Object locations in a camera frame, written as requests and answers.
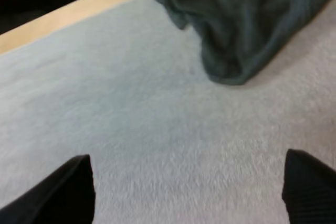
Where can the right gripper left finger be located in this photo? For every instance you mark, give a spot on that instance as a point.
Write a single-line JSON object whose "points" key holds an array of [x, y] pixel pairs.
{"points": [[63, 195]]}

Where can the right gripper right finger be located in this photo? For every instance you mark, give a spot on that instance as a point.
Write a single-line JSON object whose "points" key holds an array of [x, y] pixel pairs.
{"points": [[312, 190]]}

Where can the grey-green towel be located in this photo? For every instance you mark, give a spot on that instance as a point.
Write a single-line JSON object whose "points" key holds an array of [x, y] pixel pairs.
{"points": [[249, 24]]}

